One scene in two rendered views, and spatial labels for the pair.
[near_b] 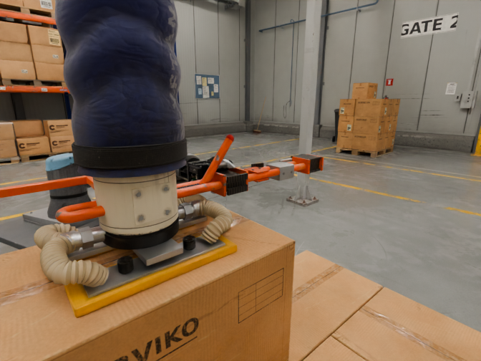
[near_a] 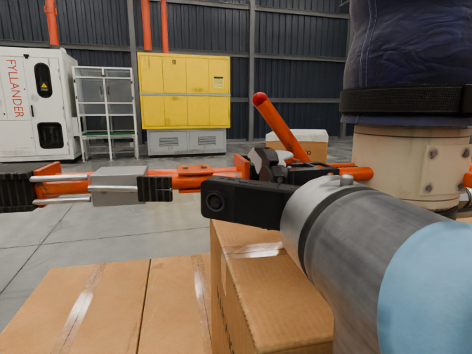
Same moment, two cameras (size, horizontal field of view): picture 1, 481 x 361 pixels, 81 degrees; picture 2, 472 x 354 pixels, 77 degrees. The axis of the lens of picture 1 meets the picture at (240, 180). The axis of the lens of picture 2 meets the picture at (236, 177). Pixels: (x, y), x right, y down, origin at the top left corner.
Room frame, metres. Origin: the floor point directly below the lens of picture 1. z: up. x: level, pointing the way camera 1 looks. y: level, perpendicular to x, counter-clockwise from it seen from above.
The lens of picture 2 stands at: (1.19, 0.22, 1.18)
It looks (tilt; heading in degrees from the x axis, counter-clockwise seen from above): 13 degrees down; 208
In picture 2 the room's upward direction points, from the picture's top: straight up
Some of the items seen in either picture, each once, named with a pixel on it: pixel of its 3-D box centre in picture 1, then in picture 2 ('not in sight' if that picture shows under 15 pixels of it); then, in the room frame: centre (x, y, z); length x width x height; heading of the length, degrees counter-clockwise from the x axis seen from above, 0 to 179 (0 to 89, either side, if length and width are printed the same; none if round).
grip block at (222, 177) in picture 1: (227, 180); (264, 175); (0.76, 0.04, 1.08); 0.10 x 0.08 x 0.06; 40
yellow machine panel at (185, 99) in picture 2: not in sight; (185, 107); (-5.21, -4.75, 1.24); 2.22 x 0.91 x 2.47; 134
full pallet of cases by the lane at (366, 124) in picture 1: (368, 118); not in sight; (7.40, -3.27, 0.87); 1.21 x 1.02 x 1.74; 134
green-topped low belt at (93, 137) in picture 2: not in sight; (112, 145); (-3.78, -5.95, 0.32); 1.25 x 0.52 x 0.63; 134
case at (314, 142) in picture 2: not in sight; (297, 158); (-1.01, -0.44, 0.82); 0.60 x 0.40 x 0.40; 14
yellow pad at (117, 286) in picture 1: (159, 258); not in sight; (0.53, 0.17, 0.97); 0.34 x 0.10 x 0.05; 130
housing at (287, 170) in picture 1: (280, 170); (122, 185); (0.90, -0.13, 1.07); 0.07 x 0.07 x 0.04; 40
